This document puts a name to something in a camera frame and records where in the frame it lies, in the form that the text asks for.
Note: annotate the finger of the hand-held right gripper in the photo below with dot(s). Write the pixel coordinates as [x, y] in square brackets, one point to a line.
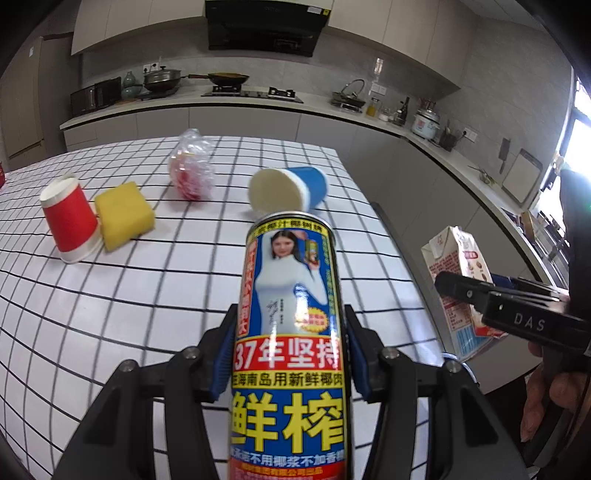
[512, 281]
[461, 288]

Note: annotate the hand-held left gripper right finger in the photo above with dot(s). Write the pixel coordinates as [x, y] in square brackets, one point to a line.
[359, 369]

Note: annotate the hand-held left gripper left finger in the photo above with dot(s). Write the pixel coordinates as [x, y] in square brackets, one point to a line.
[221, 369]

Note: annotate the white pink milk carton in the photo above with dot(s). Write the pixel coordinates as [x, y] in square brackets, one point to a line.
[457, 258]

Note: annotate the coconut drink can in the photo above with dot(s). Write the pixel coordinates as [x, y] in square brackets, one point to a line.
[286, 323]

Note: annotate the yellow sponge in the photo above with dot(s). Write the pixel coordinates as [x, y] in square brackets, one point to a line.
[124, 217]

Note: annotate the blue paper cup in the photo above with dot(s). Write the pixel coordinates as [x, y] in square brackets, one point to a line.
[277, 189]

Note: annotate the clear plastic bag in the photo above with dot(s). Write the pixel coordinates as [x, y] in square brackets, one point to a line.
[191, 166]

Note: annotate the red paper cup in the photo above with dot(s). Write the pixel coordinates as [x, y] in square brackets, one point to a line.
[71, 221]

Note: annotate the person's right hand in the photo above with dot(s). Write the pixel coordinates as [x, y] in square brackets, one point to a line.
[554, 397]

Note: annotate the white cutting board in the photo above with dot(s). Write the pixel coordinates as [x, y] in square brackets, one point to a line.
[521, 177]

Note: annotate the green vegetable scraps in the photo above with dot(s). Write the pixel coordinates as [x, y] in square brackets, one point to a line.
[485, 176]

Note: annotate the white checked tablecloth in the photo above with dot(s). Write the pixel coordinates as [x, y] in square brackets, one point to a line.
[115, 300]

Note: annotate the black cleaver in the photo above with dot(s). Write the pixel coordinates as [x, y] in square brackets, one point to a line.
[504, 154]

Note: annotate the black utensil holder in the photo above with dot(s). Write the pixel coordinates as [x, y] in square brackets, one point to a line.
[448, 138]

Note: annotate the window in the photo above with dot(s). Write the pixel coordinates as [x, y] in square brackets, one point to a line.
[581, 138]

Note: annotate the white rice cooker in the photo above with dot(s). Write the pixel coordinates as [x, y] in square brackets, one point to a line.
[425, 124]

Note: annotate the dark glass bottle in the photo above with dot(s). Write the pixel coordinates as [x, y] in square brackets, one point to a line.
[404, 115]

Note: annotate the small seasoning jar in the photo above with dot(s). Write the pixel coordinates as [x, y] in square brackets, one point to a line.
[388, 116]

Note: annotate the orange oil bottle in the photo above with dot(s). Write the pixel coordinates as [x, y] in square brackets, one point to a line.
[372, 109]

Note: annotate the grey kitchen counter cabinets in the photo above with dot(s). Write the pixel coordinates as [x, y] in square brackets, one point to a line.
[295, 124]

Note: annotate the black gas stove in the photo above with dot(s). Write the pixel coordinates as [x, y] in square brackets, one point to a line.
[254, 94]

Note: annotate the black frying pan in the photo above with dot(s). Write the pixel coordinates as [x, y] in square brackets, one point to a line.
[228, 79]

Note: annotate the green ceramic bowl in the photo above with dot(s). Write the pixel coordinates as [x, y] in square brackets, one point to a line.
[131, 92]

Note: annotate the grey pot with lid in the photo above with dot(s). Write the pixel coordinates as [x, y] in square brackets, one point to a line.
[164, 78]

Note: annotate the black microwave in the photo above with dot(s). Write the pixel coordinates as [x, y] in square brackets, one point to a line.
[94, 97]

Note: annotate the green ceramic vase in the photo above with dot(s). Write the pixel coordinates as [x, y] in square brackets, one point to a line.
[129, 79]

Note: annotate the black range hood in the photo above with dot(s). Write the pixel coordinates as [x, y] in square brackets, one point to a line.
[263, 27]

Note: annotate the beige fridge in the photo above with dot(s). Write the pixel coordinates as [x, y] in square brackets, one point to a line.
[32, 101]

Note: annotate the beige upper cabinets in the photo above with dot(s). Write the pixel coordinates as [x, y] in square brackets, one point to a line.
[138, 27]

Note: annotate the wall socket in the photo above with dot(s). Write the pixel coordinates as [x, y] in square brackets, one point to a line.
[377, 89]
[151, 66]
[465, 134]

